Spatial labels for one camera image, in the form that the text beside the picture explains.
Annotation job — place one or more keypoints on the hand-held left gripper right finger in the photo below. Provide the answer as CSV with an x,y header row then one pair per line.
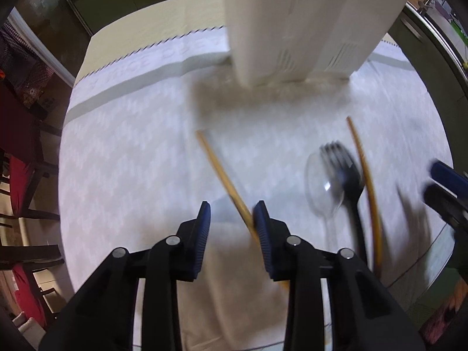
x,y
263,234

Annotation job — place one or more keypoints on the red cushioned wooden chair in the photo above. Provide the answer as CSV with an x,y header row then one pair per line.
x,y
20,184
27,289

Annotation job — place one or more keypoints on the black plastic fork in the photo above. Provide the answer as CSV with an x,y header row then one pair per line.
x,y
351,186

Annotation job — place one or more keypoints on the glass sliding door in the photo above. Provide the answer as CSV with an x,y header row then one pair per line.
x,y
40,51

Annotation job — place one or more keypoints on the white patterned cloth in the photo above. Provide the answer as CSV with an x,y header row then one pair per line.
x,y
146,153

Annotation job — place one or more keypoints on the wooden chopstick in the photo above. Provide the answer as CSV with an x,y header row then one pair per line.
x,y
367,182
223,175

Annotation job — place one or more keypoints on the clear plastic spoon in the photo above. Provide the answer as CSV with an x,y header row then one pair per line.
x,y
323,186

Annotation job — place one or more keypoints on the person's patterned clothing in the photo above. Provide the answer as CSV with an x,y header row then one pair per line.
x,y
448,310

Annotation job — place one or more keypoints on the purple checked apron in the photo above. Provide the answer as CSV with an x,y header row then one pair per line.
x,y
22,62

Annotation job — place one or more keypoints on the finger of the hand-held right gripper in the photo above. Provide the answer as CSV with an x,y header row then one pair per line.
x,y
444,199
449,175

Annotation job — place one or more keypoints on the white plastic utensil holder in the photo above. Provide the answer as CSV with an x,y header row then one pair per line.
x,y
292,25

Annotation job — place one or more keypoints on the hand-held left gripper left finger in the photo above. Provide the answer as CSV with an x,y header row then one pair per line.
x,y
203,234

